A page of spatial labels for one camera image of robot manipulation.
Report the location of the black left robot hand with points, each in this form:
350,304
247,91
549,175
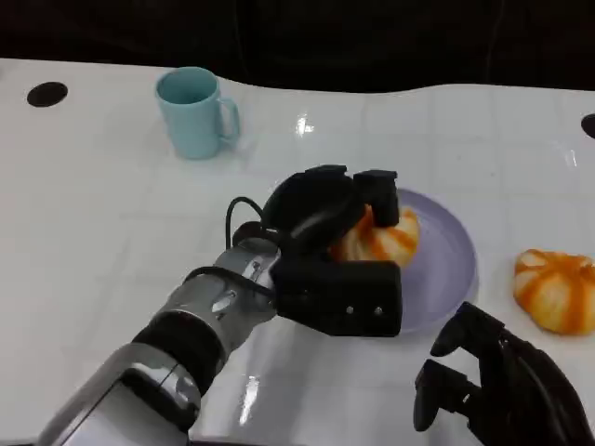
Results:
311,204

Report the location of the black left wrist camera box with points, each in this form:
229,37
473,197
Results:
344,297

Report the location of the lilac plate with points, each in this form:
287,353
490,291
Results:
441,260

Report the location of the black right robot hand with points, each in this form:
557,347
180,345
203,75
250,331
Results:
511,399

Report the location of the pale green mug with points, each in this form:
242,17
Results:
190,121

